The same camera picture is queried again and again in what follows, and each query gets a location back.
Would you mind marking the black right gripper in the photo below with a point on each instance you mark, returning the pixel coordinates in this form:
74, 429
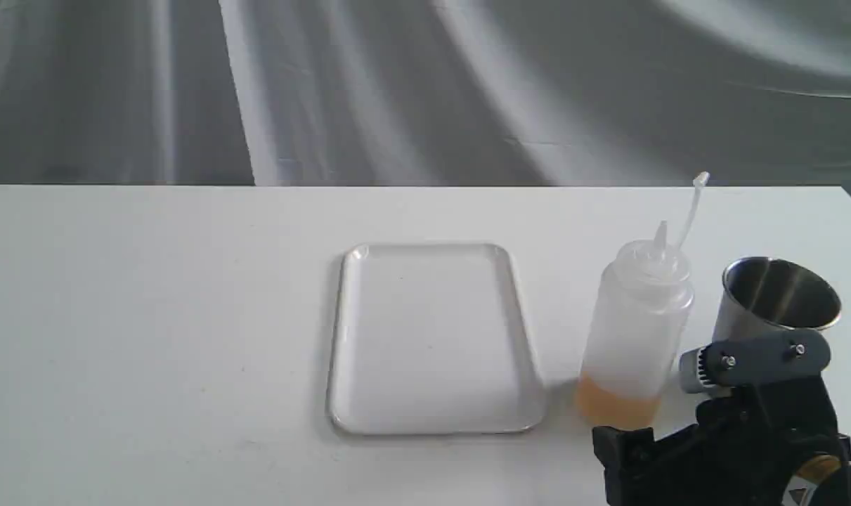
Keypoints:
768, 434

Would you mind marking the translucent squeeze bottle amber liquid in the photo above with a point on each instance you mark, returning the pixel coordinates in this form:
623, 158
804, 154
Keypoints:
643, 303

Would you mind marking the stainless steel cup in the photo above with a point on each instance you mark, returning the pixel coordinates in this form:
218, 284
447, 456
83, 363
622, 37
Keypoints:
762, 294

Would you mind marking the grey fabric backdrop curtain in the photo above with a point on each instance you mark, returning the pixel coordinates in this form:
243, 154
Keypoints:
425, 93

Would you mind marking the white rectangular plastic tray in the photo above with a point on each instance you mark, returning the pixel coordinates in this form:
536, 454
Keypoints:
432, 339

